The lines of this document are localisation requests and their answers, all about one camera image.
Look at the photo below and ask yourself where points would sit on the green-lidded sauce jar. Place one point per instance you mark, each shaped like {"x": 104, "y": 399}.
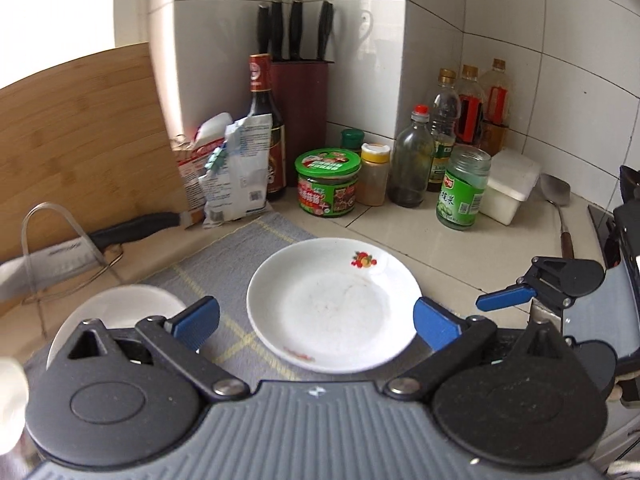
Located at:
{"x": 327, "y": 185}

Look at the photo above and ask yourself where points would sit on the orange bottle with red label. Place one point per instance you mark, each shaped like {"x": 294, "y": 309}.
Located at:
{"x": 496, "y": 105}

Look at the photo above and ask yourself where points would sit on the clear bottle with red cap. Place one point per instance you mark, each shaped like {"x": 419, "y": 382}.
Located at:
{"x": 410, "y": 170}

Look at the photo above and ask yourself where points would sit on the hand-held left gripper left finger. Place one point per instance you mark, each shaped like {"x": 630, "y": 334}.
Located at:
{"x": 197, "y": 317}

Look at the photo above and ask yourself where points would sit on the white plastic box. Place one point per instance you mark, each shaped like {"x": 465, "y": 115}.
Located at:
{"x": 510, "y": 185}

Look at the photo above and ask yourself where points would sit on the yellow-lidded spice jar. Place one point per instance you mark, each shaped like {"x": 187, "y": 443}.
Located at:
{"x": 372, "y": 180}

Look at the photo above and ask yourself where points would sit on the bamboo cutting board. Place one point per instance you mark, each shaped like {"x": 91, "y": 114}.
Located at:
{"x": 75, "y": 135}

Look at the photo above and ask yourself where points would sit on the small green-capped bottle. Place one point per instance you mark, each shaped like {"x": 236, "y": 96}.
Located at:
{"x": 352, "y": 139}

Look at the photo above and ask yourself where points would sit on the red-labelled dark bottle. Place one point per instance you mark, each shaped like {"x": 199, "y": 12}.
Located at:
{"x": 470, "y": 110}

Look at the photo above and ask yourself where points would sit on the white bowl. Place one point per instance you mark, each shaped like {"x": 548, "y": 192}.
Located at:
{"x": 115, "y": 305}

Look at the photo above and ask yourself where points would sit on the dark red knife block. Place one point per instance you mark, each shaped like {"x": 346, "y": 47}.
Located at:
{"x": 305, "y": 120}

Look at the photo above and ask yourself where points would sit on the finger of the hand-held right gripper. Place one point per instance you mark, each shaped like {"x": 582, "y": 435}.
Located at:
{"x": 502, "y": 297}

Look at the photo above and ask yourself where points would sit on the grey checked mat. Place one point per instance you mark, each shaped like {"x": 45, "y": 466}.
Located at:
{"x": 225, "y": 270}

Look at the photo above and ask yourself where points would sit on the metal spatula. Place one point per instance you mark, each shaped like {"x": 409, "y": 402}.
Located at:
{"x": 554, "y": 190}

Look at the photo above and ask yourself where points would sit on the green-labelled oil bottle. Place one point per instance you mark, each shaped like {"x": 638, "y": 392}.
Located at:
{"x": 445, "y": 110}

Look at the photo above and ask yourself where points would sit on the green-labelled glass jar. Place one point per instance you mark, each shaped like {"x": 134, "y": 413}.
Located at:
{"x": 462, "y": 195}

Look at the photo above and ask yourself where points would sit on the white plate with fruit print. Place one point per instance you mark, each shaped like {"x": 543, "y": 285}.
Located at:
{"x": 330, "y": 305}

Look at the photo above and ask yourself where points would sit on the white and blue food bag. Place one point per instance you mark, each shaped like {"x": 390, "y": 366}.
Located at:
{"x": 240, "y": 175}

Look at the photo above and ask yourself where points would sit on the red and white food bag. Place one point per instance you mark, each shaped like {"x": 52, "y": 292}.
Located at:
{"x": 192, "y": 170}

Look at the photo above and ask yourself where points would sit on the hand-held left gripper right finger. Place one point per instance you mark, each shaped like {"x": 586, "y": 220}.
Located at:
{"x": 435, "y": 325}

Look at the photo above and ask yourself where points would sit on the dark soy sauce bottle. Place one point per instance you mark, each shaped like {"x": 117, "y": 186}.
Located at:
{"x": 262, "y": 110}

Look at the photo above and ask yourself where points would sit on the white padded jacket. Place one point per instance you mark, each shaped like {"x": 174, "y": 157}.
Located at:
{"x": 10, "y": 395}

